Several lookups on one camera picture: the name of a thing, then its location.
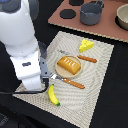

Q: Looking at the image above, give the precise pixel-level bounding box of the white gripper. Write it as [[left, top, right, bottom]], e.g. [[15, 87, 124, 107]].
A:
[[9, 49, 51, 92]]

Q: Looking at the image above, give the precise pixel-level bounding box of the yellow toy banana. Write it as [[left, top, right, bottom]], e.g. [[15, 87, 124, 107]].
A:
[[48, 84, 60, 106]]

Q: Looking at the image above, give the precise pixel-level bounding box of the yellow toy cheese wedge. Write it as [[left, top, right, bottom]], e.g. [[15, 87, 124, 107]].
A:
[[79, 39, 93, 52]]

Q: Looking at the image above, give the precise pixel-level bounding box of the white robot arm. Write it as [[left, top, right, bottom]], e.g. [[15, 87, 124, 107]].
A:
[[0, 0, 49, 94]]

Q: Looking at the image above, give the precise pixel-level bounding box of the round wooden plate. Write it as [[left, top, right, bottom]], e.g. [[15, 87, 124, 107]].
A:
[[55, 55, 82, 78]]

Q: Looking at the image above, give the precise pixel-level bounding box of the orange toy bread loaf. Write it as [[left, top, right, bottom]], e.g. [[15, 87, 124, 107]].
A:
[[57, 56, 81, 75]]

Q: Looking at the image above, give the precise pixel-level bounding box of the white woven placemat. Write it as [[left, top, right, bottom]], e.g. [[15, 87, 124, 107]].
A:
[[13, 31, 114, 128]]

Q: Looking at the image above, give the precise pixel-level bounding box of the pink toy stove top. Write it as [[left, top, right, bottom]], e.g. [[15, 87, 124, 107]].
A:
[[48, 0, 128, 42]]

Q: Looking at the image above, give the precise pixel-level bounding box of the grey toy cooking pot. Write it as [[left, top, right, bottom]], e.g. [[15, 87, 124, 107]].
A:
[[80, 0, 104, 25]]

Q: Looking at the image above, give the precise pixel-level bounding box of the cream bowl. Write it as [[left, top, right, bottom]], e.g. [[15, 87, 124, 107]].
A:
[[117, 4, 128, 30]]

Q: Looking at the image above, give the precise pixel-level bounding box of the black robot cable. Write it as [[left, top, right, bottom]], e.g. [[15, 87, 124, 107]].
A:
[[0, 41, 51, 96]]

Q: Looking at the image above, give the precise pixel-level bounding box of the wooden handled toy fork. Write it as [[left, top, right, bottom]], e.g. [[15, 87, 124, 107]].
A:
[[50, 73, 85, 89]]

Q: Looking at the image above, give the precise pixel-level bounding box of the wooden handled toy knife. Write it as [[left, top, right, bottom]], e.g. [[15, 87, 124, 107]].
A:
[[57, 50, 97, 63]]

